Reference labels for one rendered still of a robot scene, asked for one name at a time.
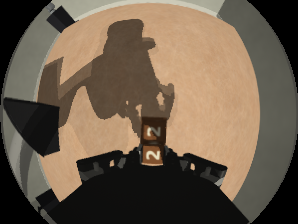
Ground brown wooden tray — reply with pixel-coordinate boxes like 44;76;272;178
141;117;167;145

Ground brown digit cube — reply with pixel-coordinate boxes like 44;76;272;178
143;120;165;142
142;141;164;164

